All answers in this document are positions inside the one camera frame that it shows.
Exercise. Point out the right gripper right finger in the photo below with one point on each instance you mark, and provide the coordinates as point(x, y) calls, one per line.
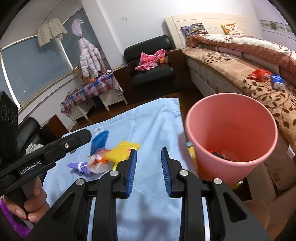
point(171, 168)

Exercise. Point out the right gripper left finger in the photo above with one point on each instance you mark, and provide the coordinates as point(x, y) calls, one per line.
point(122, 188)

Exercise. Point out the clear plastic bag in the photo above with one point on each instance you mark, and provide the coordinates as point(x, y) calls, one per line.
point(98, 163)

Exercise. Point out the purple cloth bundle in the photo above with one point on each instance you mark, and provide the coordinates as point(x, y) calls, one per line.
point(81, 168)

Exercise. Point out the blue foam net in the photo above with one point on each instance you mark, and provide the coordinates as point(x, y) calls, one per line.
point(99, 141)

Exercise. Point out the black foam net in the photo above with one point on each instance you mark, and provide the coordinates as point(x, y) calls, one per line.
point(218, 154)

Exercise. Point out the pink plastic trash bucket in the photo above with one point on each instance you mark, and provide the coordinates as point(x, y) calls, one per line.
point(239, 127)

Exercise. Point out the person's left hand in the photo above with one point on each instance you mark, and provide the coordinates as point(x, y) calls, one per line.
point(35, 208)

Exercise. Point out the light blue table cloth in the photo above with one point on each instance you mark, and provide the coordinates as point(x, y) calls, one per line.
point(149, 213)

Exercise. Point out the black leather armchair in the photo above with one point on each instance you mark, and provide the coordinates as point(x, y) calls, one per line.
point(149, 72)

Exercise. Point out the plaid cloth covered table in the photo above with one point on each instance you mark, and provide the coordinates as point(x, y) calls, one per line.
point(79, 103)

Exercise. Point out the bed with brown blanket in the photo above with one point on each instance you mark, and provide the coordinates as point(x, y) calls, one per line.
point(217, 72)

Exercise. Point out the pink clothing on armchair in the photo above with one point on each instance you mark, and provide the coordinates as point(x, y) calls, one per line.
point(148, 62)

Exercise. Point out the hanging floral puffer jacket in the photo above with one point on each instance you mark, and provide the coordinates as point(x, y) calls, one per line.
point(91, 62)

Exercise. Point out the red plastic wrapper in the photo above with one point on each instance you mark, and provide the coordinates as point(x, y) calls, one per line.
point(260, 75)

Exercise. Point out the blue tissue pack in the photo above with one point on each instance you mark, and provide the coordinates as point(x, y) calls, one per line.
point(277, 82)

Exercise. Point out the blue patterned pillow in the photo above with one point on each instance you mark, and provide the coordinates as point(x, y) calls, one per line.
point(193, 29)

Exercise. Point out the hanging beige sweater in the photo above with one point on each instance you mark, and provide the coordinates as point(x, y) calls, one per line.
point(54, 29)

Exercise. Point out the white bed headboard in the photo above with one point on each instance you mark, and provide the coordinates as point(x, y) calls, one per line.
point(211, 22)

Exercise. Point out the yellow red patterned pillow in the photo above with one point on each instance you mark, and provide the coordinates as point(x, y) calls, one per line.
point(232, 29)

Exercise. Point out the hanging purple hat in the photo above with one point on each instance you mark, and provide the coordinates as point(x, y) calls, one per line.
point(76, 27)

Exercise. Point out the red polka dot quilt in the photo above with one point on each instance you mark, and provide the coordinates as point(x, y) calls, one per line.
point(265, 50)

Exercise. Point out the lilac wardrobe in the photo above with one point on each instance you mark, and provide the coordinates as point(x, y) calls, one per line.
point(273, 25)

